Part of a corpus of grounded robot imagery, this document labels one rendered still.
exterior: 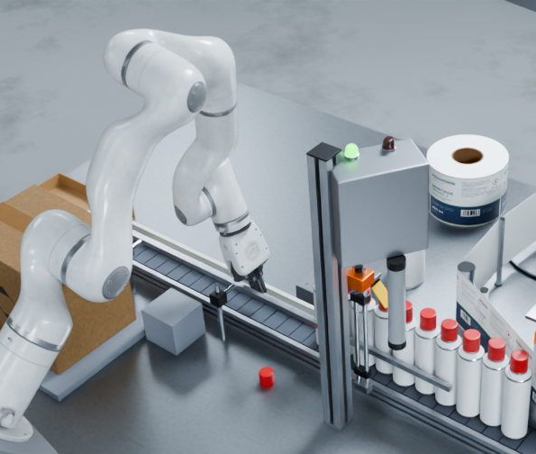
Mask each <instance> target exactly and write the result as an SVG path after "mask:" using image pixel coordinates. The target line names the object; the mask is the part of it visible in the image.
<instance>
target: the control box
mask: <svg viewBox="0 0 536 454"><path fill-rule="evenodd" d="M395 145H396V150H395V151H393V152H385V151H382V144H380V145H376V146H371V147H366V148H362V149H358V152H359V157H358V158H357V159H354V160H348V159H345V157H344V153H345V152H342V162H341V163H339V164H338V165H337V166H336V165H333V164H332V166H333V169H332V170H331V173H330V174H331V192H332V228H333V246H334V255H335V257H336V259H337V260H338V262H339V264H340V266H341V267H342V268H348V267H352V266H357V265H360V264H364V263H369V262H372V261H377V260H381V259H388V258H392V257H396V256H400V255H404V254H408V253H412V252H416V251H420V250H427V249H428V245H429V162H428V161H427V160H426V158H425V157H424V156H423V154H422V153H421V152H420V151H419V149H418V148H417V147H416V145H415V144H414V142H413V141H412V139H405V140H401V141H396V142H395Z"/></svg>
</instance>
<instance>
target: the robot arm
mask: <svg viewBox="0 0 536 454"><path fill-rule="evenodd" d="M103 60H104V66H105V68H106V70H107V72H108V73H109V74H110V76H111V77H112V78H114V79H115V80H116V81H117V82H119V83H120V84H122V85H123V86H126V87H127V88H129V89H131V91H133V92H134V93H136V94H138V95H140V96H142V97H143V98H144V105H143V107H142V108H141V110H140V111H139V112H138V113H136V114H135V115H132V116H129V117H126V118H123V119H121V120H118V121H116V122H114V123H111V124H110V125H109V126H108V127H106V129H105V130H104V132H103V133H102V135H101V137H100V140H99V142H98V143H97V146H96V148H95V152H94V154H93V157H92V159H91V162H90V165H89V168H88V171H87V176H86V196H87V200H88V203H89V207H90V211H91V217H92V227H90V226H89V225H87V224H86V223H84V222H83V221H81V220H80V219H78V218H77V217H76V216H75V215H73V214H71V213H68V212H66V211H62V210H55V209H54V210H48V211H45V212H43V213H40V214H39V215H37V216H36V217H35V218H34V219H33V220H32V221H31V222H30V224H29V225H28V227H27V228H26V230H25V232H24V234H23V238H22V242H21V250H20V264H21V292H20V295H19V298H18V300H17V303H16V305H15V307H14V308H13V310H12V312H11V313H10V315H9V317H8V319H7V320H6V322H5V324H4V326H3V328H2V330H1V331H0V439H2V440H8V441H13V442H25V441H28V440H29V439H30V437H31V436H32V433H33V430H32V426H31V425H30V423H29V422H28V421H27V420H26V419H25V418H24V417H23V414H24V413H25V411H26V409H27V407H28V406H29V404H30V402H31V400H32V399H33V397H34V396H35V394H36V392H37V390H38V389H39V387H40V385H41V383H42V381H43V379H44V378H45V377H46V375H47V373H48V372H49V370H50V368H51V366H52V364H53V362H54V361H55V359H56V357H57V356H58V355H59V352H60V351H61V349H62V347H63V345H64V344H65V342H66V340H67V338H68V336H69V334H70V332H71V330H72V326H73V322H72V318H71V315H70V312H69V310H68V307H67V304H66V301H65V297H64V294H63V289H62V283H63V284H64V285H66V286H67V287H69V288H70V289H71V290H73V291H74V292H75V293H77V294H78V295H80V296H81V297H83V298H85V299H86V300H88V301H91V302H96V303H104V302H108V301H111V300H113V299H114V298H115V297H116V296H118V295H119V294H120V293H121V292H122V291H123V290H124V288H125V287H126V285H127V283H128V281H129V279H130V276H131V272H132V250H133V247H132V208H133V202H134V197H135V194H136V190H137V187H138V184H139V182H140V180H141V176H142V173H143V171H144V169H145V167H146V165H147V163H148V160H149V158H150V155H151V153H152V151H154V149H155V147H156V146H157V145H158V144H159V142H160V141H161V140H162V139H164V138H165V137H166V136H167V135H169V134H170V133H172V132H173V131H175V130H177V129H179V128H181V127H182V126H184V125H186V124H188V123H190V122H191V121H193V120H194V119H195V131H196V137H195V140H194V141H193V142H192V144H191V145H190V146H189V147H188V149H187V150H186V152H185V153H184V155H183V156H182V158H181V159H180V161H179V162H178V163H177V167H176V170H175V172H174V176H173V181H172V195H173V205H174V209H175V213H176V216H177V218H178V220H179V221H181V222H182V223H183V224H184V225H186V226H194V225H197V224H199V223H200V222H203V221H205V220H206V219H208V218H210V217H211V218H212V221H213V225H214V228H215V229H216V231H217V232H219V233H220V236H219V241H220V246H221V250H222V254H223V258H224V261H225V264H226V267H227V268H228V270H229V272H230V274H231V275H233V280H234V282H241V281H242V280H246V281H249V284H250V288H252V289H254V290H256V291H258V292H261V293H262V294H264V293H266V292H267V291H268V290H267V289H266V286H265V283H264V280H263V278H262V276H263V270H262V269H263V266H264V264H265V263H266V261H267V260H268V257H269V255H270V252H269V249H268V245H267V243H266V241H265V239H264V237H263V235H262V233H261V231H260V230H259V227H258V226H257V224H256V223H255V222H254V221H253V220H252V219H251V216H250V212H249V209H248V207H247V205H246V202H245V200H244V197H243V194H242V192H241V189H240V186H239V183H238V181H237V178H236V176H235V174H234V171H233V169H232V164H231V162H230V160H229V158H228V157H229V156H231V154H232V153H233V152H234V151H235V149H236V147H237V144H238V138H239V134H238V104H237V81H236V66H235V59H234V56H233V53H232V50H231V48H230V47H229V45H228V44H227V43H226V42H225V41H223V40H221V39H219V38H217V37H212V36H185V35H180V34H175V33H171V32H163V31H158V30H151V29H133V30H128V31H124V32H119V33H117V34H115V35H114V36H113V37H112V38H111V39H110V40H109V41H108V42H107V43H106V45H105V47H104V53H103Z"/></svg>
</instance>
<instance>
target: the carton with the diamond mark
mask: <svg viewBox="0 0 536 454"><path fill-rule="evenodd" d="M54 209H55V210H62V211H66V212H68V213H71V214H73V215H75V216H76V217H77V218H78V219H80V220H81V221H83V222H84V223H86V224H87V225H89V226H90V227H92V217H91V213H90V212H89V211H87V210H85V209H83V208H81V207H79V206H77V205H75V204H72V203H71V202H69V201H67V200H65V199H63V198H62V197H60V196H58V195H55V194H53V193H51V192H50V191H48V190H46V189H44V188H42V187H40V186H37V185H35V184H34V185H32V186H30V187H28V188H26V189H25V190H23V191H22V192H21V193H19V194H17V195H15V196H13V197H11V198H10V199H8V200H6V201H4V202H2V203H0V331H1V330H2V328H3V326H4V324H5V322H6V320H7V319H8V317H9V315H10V313H11V312H12V310H13V308H14V307H15V305H16V303H17V300H18V298H19V295H20V292H21V264H20V250H21V242H22V238H23V234H24V232H25V230H26V228H27V227H28V225H29V224H30V222H31V221H32V220H33V219H34V218H35V217H36V216H37V215H39V214H40V213H43V212H45V211H48V210H54ZM62 289H63V294H64V297H65V301H66V304H67V307H68V310H69V312H70V315H71V318H72V322H73V326H72V330H71V332H70V334H69V336H68V338H67V340H66V342H65V344H64V345H63V347H62V349H61V351H60V352H59V355H58V356H57V357H56V359H55V361H54V362H53V364H52V366H51V368H50V370H52V371H53V372H55V373H56V374H58V375H60V374H61V373H63V372H64V371H65V370H67V369H68V368H70V367H71V366H73V365H74V364H76V363H77V362H78V361H80V360H81V359H82V358H83V357H85V356H86V355H87V354H89V353H90V352H92V351H93V350H95V349H96V348H97V347H99V346H100V345H102V344H103V343H104V342H106V341H108V340H109V339H110V338H112V337H113V336H114V335H115V334H116V333H118V332H119V331H121V330H122V329H124V328H125V327H126V326H128V325H129V324H130V323H132V322H134V321H135V320H136V314H135V309H134V304H133V300H132V291H131V286H130V280H129V281H128V283H127V285H126V287H125V288H124V290H123V291H122V292H121V293H120V294H119V295H118V296H116V297H115V298H114V299H113V300H111V301H108V302H104V303H96V302H91V301H88V300H86V299H85V298H83V297H81V296H80V295H78V294H77V293H75V292H74V291H73V290H71V289H70V288H69V287H67V286H66V285H64V284H63V283H62Z"/></svg>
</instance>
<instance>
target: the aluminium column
mask: <svg viewBox="0 0 536 454"><path fill-rule="evenodd" d="M306 158H307V172H308V186H309V200H310V215H311V228H312V243H313V270H314V284H315V298H316V312H317V327H318V341H319V355H320V369H321V383H322V397H323V422H324V423H326V424H328V425H330V426H331V427H332V428H334V429H336V430H338V431H342V430H343V429H344V428H345V427H346V426H347V425H348V424H349V423H350V422H351V421H352V420H353V407H352V386H351V364H350V323H349V302H348V280H347V268H342V267H341V266H340V264H339V262H338V260H337V259H336V257H335V255H334V246H333V228H332V192H331V174H330V173H331V170H332V169H333V166H332V164H333V165H336V166H337V165H338V164H339V163H341V162H342V153H341V149H340V148H337V147H334V146H332V145H330V144H327V143H324V142H321V143H319V144H318V145H317V146H315V147H314V148H312V149H311V150H309V151H308V152H306Z"/></svg>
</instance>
